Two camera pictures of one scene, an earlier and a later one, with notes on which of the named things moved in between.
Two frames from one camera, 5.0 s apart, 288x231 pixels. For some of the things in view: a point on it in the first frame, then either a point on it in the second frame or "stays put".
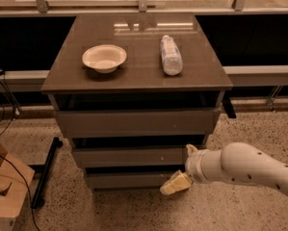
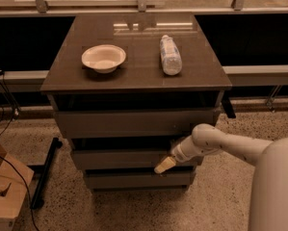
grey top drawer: (139, 123) stays put
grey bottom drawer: (133, 180) stays put
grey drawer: (139, 157) stays put
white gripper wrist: (193, 166) → (178, 154)
